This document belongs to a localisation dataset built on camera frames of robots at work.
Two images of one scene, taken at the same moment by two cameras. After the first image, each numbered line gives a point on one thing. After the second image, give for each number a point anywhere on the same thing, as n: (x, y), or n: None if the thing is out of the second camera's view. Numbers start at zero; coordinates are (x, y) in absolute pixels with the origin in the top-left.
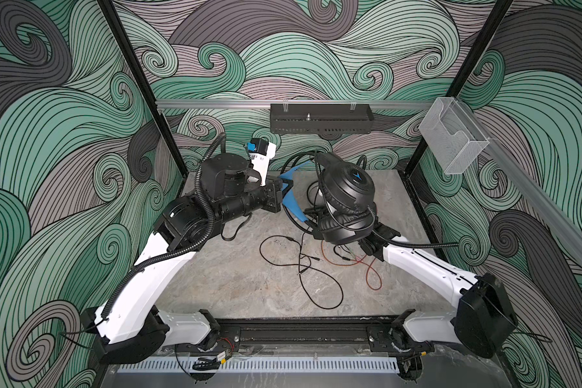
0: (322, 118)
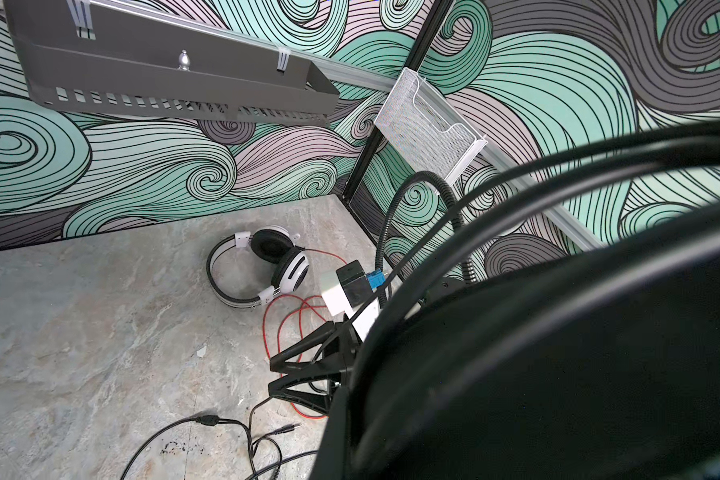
0: (77, 54)
